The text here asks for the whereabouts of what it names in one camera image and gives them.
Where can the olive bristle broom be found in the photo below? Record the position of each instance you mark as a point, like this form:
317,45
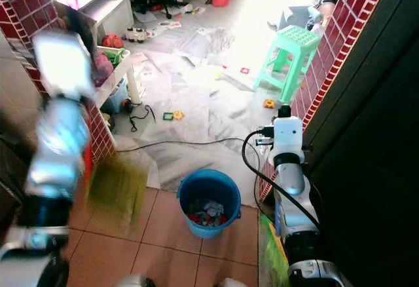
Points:
118,192

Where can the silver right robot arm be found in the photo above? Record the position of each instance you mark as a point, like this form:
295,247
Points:
294,202

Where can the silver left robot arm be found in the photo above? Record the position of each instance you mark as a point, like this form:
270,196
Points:
55,149

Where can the person lying on floor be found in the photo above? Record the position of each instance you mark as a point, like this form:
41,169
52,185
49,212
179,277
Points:
330,2

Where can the small orange toy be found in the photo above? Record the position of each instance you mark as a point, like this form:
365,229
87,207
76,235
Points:
269,103

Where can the small red toy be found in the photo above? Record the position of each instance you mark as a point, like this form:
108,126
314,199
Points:
245,71

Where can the green plastic stool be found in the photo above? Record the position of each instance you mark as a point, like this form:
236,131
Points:
298,38

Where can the grey plastic bin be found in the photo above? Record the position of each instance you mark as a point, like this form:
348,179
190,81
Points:
293,17

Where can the small yellow toy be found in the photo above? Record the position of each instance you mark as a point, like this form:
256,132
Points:
178,114

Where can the small green square toy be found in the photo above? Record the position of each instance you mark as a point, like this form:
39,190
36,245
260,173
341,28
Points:
168,116

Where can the rubbish in bucket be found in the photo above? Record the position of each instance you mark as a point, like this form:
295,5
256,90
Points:
208,212

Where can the red plastic bowl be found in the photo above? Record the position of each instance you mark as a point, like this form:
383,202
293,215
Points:
220,0

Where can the blue plastic bucket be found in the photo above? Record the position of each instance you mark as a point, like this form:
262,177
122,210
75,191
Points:
193,225

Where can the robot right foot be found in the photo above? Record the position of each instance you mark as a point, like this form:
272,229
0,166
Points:
236,283

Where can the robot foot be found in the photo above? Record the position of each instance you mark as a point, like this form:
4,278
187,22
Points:
236,283
135,281

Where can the red item in basket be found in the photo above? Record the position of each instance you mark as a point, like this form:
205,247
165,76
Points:
112,40

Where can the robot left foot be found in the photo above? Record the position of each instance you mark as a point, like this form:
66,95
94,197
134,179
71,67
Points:
135,281

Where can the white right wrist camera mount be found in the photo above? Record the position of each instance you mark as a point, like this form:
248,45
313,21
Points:
288,136

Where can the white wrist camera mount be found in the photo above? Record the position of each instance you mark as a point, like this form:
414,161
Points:
64,64
288,136

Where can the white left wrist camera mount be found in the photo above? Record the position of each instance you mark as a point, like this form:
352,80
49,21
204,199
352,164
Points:
64,64

